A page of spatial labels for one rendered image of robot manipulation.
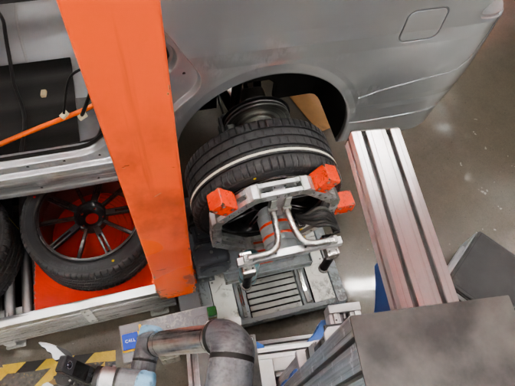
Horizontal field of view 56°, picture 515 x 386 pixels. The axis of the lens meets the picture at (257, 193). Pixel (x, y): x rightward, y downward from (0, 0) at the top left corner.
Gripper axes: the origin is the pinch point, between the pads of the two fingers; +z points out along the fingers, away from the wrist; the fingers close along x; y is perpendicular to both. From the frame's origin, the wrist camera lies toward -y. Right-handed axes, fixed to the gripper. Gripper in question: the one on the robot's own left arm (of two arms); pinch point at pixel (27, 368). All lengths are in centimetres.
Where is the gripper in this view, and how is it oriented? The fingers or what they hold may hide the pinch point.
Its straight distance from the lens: 157.4
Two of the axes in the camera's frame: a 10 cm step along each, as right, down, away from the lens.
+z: -9.9, -1.3, -0.1
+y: -0.9, 5.9, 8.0
